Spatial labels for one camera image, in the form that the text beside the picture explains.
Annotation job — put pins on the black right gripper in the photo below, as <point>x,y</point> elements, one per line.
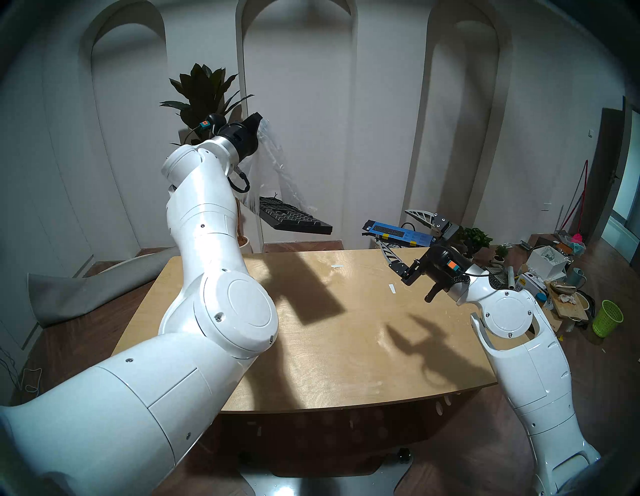
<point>445,265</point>

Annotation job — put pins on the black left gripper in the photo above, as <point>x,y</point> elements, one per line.
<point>245,142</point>

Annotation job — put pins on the clear plastic bag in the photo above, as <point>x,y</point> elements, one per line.
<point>275,160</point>

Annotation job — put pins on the black keyboard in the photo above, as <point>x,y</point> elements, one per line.
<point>295,217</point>

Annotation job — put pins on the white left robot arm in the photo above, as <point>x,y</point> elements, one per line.
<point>210,225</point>

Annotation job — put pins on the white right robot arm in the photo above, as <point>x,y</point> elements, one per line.
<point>530,370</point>

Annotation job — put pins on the blue keyboard box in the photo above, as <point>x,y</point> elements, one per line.
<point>400,232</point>

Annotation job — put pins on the white mesh basket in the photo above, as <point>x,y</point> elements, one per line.
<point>382,244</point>

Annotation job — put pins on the tall dark leafy plant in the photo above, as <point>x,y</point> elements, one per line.
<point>205,90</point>

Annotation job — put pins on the small bushy green plant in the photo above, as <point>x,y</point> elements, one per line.
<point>475,237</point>

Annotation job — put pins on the tiny potted green plant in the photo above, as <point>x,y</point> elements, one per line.
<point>500,254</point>

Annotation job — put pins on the grey dish rack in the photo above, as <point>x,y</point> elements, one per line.
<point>495,277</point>

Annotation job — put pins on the white paper roll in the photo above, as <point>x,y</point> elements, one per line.
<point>511,277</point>

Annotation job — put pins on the white plant pot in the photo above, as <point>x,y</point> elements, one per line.
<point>246,244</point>

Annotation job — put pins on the white yellow carton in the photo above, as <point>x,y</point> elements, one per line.
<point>529,285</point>

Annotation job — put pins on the white open box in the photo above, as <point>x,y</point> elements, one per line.
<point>547,262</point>

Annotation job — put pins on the blue lidded jar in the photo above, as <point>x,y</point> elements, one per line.
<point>540,299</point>

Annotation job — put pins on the beige bowl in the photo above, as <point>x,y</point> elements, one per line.
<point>562,288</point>

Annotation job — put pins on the brown cardboard box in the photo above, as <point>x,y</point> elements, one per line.
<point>551,320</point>

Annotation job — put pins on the wooden board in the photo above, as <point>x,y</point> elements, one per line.
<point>572,307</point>

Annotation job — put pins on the black round pan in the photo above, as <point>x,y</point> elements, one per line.
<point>586,305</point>

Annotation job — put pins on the dark wooden table base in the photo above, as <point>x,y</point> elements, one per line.
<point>350,430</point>

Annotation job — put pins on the dark brown open door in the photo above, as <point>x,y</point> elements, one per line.
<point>602,170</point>

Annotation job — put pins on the green plastic basket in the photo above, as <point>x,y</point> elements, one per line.
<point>607,320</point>

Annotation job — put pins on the grey rolled mat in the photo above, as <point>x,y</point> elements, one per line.
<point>90,290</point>

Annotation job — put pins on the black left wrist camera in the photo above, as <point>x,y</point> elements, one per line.
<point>212,125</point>

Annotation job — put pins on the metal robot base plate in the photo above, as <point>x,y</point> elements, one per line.
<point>325,480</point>

